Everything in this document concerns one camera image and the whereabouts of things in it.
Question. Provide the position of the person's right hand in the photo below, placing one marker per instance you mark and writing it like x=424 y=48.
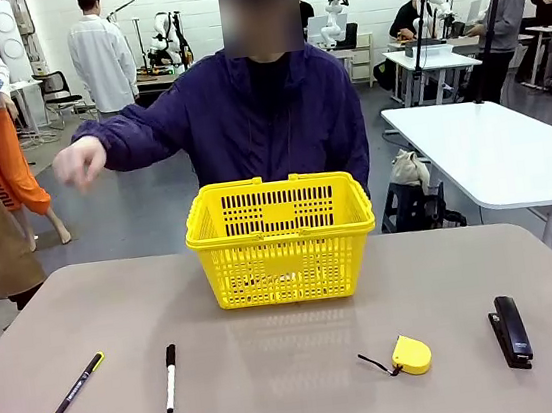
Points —
x=81 y=162

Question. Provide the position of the black pen with yellow ends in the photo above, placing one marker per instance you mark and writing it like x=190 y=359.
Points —
x=79 y=387

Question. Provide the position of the person's right forearm purple sleeve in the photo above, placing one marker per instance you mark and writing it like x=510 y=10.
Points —
x=136 y=138

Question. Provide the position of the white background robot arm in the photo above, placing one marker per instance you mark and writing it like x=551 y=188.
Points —
x=161 y=34
x=442 y=4
x=334 y=23

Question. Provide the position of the person in white coat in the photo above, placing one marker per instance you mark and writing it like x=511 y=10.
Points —
x=102 y=61

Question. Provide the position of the person in purple jacket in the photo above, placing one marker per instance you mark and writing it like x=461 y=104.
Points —
x=271 y=126

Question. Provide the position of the yellow plastic shopping basket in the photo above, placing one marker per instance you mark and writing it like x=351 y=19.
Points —
x=283 y=264

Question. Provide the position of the person in black behind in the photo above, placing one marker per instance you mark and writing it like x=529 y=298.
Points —
x=306 y=11

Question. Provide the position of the seated person in black shirt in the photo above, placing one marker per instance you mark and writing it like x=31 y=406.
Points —
x=404 y=17

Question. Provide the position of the person in grey sweater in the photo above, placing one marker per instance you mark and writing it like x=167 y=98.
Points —
x=506 y=12

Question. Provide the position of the black office chair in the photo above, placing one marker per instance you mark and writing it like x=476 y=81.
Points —
x=60 y=87

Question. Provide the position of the white standing air conditioner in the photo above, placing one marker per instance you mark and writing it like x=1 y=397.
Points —
x=9 y=43

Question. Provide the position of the white marker with black cap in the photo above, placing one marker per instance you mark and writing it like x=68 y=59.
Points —
x=171 y=380

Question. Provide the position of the wooden drawer cabinet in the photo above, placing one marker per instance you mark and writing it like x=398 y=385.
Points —
x=363 y=57

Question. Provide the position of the black bag on floor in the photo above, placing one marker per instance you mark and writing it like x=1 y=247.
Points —
x=385 y=76

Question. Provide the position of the beige cloth bag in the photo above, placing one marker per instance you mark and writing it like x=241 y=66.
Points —
x=409 y=167

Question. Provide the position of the black step stool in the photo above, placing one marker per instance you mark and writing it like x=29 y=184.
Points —
x=412 y=207

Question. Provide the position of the white background desk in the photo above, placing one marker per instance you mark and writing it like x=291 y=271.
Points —
x=434 y=58

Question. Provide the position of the yellow tape measure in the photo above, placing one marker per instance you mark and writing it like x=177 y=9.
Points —
x=412 y=353

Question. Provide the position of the large white table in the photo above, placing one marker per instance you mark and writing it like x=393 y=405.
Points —
x=491 y=155

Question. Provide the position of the black stapler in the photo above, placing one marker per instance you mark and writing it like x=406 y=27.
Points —
x=513 y=333

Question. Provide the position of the black camera tripod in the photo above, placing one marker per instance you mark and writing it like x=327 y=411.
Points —
x=489 y=39
x=420 y=48

